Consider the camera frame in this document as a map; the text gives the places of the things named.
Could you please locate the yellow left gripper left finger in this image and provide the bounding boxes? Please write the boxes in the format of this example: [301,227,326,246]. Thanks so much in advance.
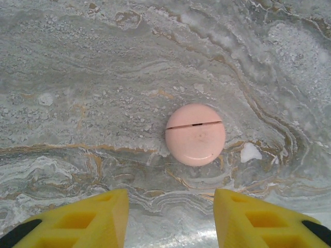
[0,188,129,248]

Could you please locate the pink round charging case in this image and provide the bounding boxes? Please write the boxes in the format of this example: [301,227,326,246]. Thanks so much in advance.
[164,103,227,167]

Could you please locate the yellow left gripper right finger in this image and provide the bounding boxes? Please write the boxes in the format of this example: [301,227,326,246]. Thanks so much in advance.
[214,188,331,248]

